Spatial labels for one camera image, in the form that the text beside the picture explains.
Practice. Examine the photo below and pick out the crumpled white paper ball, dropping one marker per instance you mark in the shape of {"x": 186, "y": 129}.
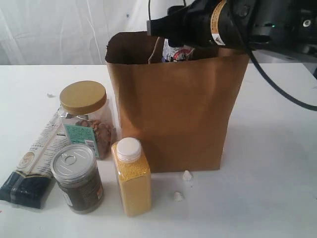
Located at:
{"x": 178, "y": 196}
{"x": 187, "y": 176}

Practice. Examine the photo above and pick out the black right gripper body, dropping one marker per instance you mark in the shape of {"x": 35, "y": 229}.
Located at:
{"x": 208, "y": 23}

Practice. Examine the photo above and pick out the yellow millet bottle white cap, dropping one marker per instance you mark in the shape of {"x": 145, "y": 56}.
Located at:
{"x": 133, "y": 176}

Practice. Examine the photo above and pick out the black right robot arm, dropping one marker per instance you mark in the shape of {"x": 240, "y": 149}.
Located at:
{"x": 284, "y": 29}

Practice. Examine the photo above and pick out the small white paper scrap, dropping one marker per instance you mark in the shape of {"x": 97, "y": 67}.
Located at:
{"x": 50, "y": 95}

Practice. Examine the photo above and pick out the nut jar with gold lid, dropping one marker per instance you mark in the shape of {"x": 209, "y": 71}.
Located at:
{"x": 86, "y": 116}

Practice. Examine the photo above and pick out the blue white spaghetti packet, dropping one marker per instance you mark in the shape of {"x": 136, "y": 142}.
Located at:
{"x": 29, "y": 183}

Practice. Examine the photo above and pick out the small white blue milk carton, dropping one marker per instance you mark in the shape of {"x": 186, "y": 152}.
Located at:
{"x": 176, "y": 54}

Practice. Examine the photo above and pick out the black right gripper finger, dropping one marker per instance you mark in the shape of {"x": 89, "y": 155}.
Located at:
{"x": 177, "y": 9}
{"x": 169, "y": 26}

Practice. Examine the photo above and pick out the white backdrop curtain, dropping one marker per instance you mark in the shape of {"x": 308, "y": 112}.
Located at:
{"x": 68, "y": 31}

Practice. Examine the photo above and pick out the large brown paper shopping bag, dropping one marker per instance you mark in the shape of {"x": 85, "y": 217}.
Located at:
{"x": 178, "y": 110}

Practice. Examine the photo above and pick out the dark jar with metal lid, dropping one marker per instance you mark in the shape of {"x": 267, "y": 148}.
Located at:
{"x": 75, "y": 170}

